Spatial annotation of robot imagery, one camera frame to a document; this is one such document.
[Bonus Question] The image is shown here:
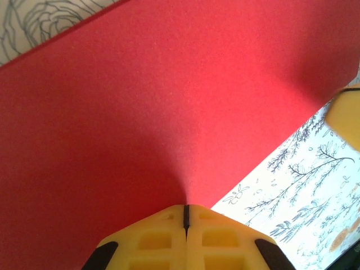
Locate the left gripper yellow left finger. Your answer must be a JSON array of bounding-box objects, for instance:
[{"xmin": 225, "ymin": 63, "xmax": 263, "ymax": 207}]
[{"xmin": 80, "ymin": 204, "xmax": 188, "ymax": 270}]

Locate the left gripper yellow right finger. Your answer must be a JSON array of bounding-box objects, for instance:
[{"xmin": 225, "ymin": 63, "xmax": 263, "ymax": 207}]
[{"xmin": 186, "ymin": 204, "xmax": 295, "ymax": 270}]

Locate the red square paper sheet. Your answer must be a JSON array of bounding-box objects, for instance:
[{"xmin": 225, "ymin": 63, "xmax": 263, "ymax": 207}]
[{"xmin": 0, "ymin": 0, "xmax": 360, "ymax": 270}]

